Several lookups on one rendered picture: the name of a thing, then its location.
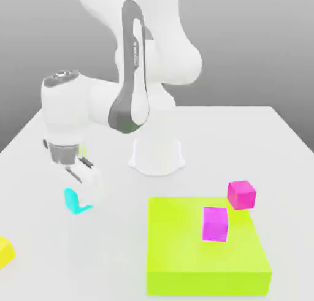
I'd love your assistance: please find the small cyan cube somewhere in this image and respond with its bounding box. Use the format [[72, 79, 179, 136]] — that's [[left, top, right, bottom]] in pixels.
[[63, 187, 94, 215]]

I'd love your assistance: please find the small yellow cube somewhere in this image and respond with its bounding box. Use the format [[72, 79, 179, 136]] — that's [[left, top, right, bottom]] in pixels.
[[0, 235, 16, 270]]

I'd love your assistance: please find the small magenta cube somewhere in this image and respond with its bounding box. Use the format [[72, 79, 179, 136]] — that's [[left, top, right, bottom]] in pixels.
[[202, 206, 229, 243]]

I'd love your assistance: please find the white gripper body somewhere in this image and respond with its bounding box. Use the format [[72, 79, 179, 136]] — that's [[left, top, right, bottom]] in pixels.
[[64, 164, 103, 208]]

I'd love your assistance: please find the large lime box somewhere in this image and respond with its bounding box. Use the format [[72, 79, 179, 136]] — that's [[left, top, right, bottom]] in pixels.
[[146, 196, 274, 297]]

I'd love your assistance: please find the small pink cube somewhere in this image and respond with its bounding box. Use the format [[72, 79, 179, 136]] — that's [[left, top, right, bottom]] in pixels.
[[226, 180, 257, 211]]

